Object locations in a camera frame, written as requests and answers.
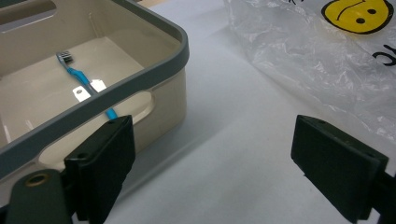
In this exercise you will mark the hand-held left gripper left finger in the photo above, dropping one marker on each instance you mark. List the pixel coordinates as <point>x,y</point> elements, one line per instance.
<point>99,168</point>

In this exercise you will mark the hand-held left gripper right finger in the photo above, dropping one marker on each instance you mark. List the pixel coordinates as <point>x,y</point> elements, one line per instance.
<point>336,168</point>

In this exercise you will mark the blue toothbrush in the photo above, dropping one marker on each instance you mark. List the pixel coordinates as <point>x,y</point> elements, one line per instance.
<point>77,74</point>

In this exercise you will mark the beige bin with grey rim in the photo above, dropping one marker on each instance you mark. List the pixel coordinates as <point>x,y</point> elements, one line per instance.
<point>155,74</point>

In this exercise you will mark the clear plastic bag yellow face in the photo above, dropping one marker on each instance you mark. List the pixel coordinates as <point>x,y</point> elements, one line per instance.
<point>295,46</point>

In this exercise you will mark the white board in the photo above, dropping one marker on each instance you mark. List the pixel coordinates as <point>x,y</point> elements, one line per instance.
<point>224,130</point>

